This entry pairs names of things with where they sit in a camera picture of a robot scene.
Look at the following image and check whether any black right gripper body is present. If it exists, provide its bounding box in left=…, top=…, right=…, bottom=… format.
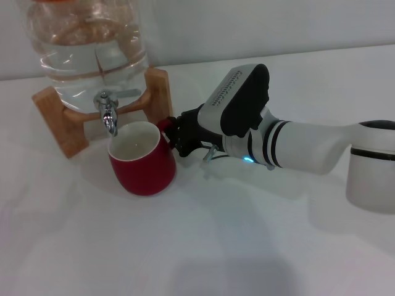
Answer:
left=177, top=106, right=224, bottom=158

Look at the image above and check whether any red ceramic cup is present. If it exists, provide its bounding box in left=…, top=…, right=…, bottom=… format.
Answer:
left=107, top=118, right=177, bottom=197

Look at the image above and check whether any chrome faucet with lever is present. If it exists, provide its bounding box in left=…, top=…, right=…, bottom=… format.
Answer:
left=93, top=88, right=142, bottom=138

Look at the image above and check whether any wooden dispenser stand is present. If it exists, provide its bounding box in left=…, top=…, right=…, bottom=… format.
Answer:
left=31, top=67, right=173, bottom=159

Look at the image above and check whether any clear glass water dispenser jar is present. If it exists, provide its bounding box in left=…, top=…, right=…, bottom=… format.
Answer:
left=28, top=0, right=151, bottom=112

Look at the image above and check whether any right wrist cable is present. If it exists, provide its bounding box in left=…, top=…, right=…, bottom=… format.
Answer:
left=202, top=144, right=231, bottom=163

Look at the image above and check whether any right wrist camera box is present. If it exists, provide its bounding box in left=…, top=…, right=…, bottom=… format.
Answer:
left=197, top=64, right=272, bottom=138

